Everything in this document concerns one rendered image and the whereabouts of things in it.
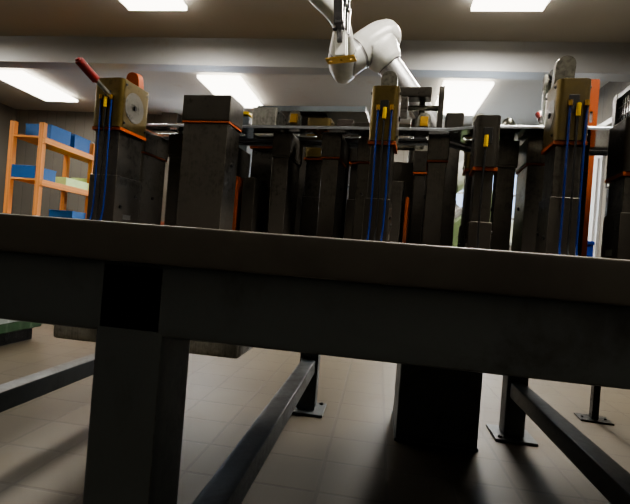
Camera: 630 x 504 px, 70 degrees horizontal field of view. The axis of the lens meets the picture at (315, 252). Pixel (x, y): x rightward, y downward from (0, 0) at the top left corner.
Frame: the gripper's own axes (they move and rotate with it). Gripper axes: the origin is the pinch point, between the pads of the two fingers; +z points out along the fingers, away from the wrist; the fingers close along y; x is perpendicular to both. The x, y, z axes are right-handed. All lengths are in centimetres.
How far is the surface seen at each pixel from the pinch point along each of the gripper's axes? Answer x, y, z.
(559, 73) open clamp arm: 51, 21, 22
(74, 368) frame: -93, -4, 100
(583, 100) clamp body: 53, 28, 30
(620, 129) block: 61, 23, 34
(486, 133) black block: 37, 25, 34
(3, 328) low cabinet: -214, -74, 104
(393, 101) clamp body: 18.6, 27.8, 27.0
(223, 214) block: -20, 28, 50
